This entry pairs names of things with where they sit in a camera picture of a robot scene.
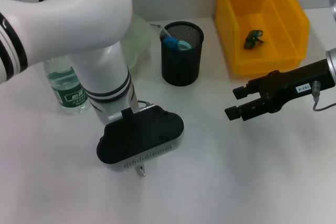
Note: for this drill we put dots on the blue plastic scissors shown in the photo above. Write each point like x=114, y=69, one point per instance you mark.
x=170, y=42

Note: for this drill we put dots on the clear green-label water bottle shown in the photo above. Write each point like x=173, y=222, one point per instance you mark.
x=68, y=87

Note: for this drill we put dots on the yellow plastic bin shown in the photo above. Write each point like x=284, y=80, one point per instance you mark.
x=275, y=58

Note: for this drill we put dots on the grey clear ballpoint pen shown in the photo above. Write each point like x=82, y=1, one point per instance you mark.
x=141, y=171

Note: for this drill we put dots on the green glass fruit bowl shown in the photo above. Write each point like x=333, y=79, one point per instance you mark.
x=139, y=40

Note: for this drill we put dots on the black mesh pen holder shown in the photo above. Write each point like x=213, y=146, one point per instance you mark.
x=181, y=69

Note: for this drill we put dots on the green plastic scrap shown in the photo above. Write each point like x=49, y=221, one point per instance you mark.
x=253, y=40

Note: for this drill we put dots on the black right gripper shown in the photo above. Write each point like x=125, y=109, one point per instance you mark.
x=294, y=82

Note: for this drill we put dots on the right wrist camera unit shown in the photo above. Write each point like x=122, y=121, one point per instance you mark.
x=333, y=1

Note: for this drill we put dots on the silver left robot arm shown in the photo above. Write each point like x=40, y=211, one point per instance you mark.
x=78, y=11

